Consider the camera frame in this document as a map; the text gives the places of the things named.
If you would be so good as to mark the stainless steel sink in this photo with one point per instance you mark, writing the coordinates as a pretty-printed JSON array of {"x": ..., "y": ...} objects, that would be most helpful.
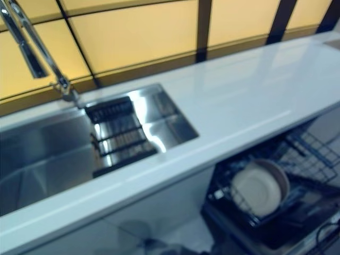
[{"x": 40, "y": 159}]

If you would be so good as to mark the chrome kitchen faucet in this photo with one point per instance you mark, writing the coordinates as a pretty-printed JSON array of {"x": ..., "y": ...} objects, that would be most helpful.
[{"x": 34, "y": 65}]

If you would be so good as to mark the white cabinet door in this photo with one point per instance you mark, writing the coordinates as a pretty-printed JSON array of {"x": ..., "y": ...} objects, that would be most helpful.
[
  {"x": 79, "y": 239},
  {"x": 172, "y": 212}
]

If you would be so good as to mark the black sink drying rack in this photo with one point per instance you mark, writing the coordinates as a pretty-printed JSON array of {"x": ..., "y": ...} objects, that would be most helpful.
[{"x": 117, "y": 168}]

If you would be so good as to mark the open dishwasher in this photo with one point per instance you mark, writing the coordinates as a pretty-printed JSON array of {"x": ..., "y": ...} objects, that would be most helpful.
[{"x": 292, "y": 233}]

